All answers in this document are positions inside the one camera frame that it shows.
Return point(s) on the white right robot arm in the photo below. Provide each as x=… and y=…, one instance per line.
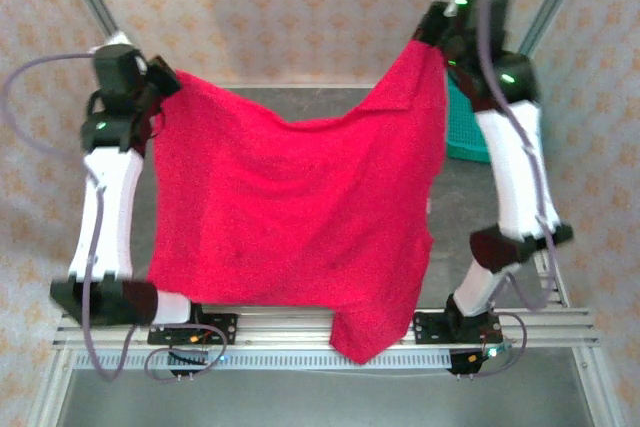
x=515, y=172

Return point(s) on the teal plastic basket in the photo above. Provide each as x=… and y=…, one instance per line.
x=465, y=137

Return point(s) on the red t-shirt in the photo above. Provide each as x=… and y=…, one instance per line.
x=290, y=207

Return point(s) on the aluminium side rail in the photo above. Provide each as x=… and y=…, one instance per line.
x=555, y=292

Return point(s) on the black right controller board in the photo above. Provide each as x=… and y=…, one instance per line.
x=470, y=362

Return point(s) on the long aluminium base rail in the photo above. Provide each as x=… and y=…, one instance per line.
x=280, y=329

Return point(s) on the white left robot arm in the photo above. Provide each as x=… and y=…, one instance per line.
x=105, y=207

